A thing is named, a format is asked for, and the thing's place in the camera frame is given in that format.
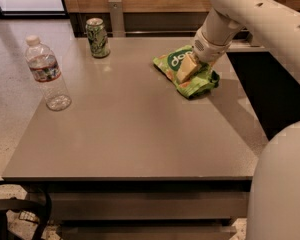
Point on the green soda can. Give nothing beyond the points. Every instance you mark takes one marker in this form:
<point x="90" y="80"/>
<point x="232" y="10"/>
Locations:
<point x="97" y="38"/>

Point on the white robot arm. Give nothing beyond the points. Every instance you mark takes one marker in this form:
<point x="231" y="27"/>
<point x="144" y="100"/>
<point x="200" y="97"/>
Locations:
<point x="272" y="84"/>

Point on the horizontal metal rail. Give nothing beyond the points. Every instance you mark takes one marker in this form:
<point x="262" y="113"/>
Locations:
<point x="186" y="33"/>

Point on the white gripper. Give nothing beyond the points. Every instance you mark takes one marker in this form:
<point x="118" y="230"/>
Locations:
<point x="208" y="50"/>

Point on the green rice chip bag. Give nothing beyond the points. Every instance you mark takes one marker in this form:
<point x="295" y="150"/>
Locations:
<point x="203" y="80"/>

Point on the clear plastic water bottle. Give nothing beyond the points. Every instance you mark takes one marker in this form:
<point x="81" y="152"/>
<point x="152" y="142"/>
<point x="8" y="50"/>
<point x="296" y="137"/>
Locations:
<point x="46" y="71"/>

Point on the left metal wall bracket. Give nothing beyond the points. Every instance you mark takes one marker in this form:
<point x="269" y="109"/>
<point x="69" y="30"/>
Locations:
<point x="117" y="18"/>

